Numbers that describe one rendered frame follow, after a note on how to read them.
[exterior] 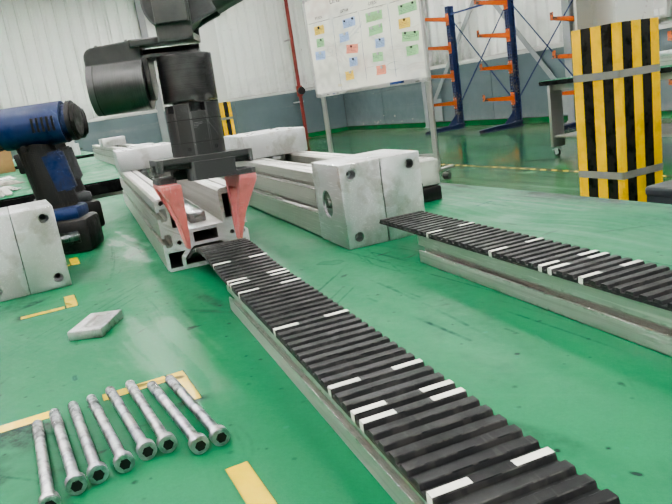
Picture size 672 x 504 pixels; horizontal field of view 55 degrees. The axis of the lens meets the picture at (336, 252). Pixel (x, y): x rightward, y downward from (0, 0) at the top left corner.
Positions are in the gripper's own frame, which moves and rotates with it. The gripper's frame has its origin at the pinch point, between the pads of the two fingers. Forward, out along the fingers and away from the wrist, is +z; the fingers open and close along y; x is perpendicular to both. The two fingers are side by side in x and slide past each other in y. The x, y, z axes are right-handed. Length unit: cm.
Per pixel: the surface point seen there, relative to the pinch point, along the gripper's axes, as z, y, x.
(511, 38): -97, -696, -825
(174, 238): 0.0, 3.7, -3.5
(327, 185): -3.7, -13.5, 2.1
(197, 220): -1.1, 0.1, -7.3
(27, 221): -4.1, 18.6, -8.8
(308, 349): 1.2, 3.4, 38.3
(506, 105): 9, -730, -893
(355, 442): 3.7, 3.9, 45.1
